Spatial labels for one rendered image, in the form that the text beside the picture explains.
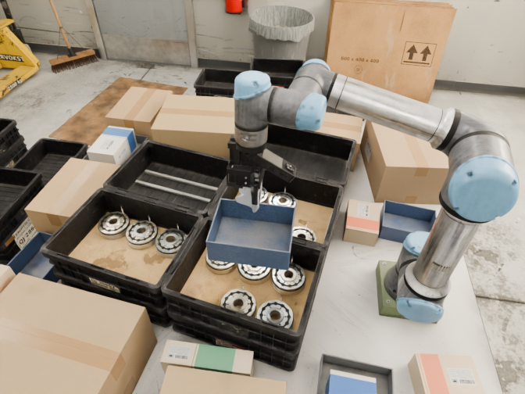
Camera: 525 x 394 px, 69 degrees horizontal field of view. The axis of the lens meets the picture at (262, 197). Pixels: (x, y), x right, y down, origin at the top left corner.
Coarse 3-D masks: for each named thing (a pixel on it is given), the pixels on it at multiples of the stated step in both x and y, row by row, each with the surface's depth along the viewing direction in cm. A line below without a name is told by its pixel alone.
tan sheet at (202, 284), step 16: (192, 272) 120; (208, 272) 120; (192, 288) 116; (208, 288) 116; (224, 288) 116; (240, 288) 116; (256, 288) 116; (272, 288) 116; (304, 288) 117; (256, 304) 112; (288, 304) 113; (304, 304) 113
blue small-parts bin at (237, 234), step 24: (216, 216) 97; (240, 216) 104; (264, 216) 102; (288, 216) 101; (216, 240) 99; (240, 240) 99; (264, 240) 99; (288, 240) 99; (264, 264) 93; (288, 264) 91
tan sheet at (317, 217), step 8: (296, 200) 144; (296, 208) 141; (304, 208) 142; (312, 208) 142; (320, 208) 142; (328, 208) 142; (296, 216) 139; (304, 216) 139; (312, 216) 139; (320, 216) 139; (328, 216) 139; (296, 224) 136; (304, 224) 136; (312, 224) 136; (320, 224) 136; (320, 232) 133; (320, 240) 131
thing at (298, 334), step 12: (192, 240) 116; (324, 252) 114; (180, 264) 110; (168, 276) 107; (312, 288) 105; (180, 300) 103; (192, 300) 102; (216, 312) 100; (228, 312) 99; (252, 324) 98; (264, 324) 97; (276, 324) 97; (300, 324) 97; (288, 336) 96; (300, 336) 96
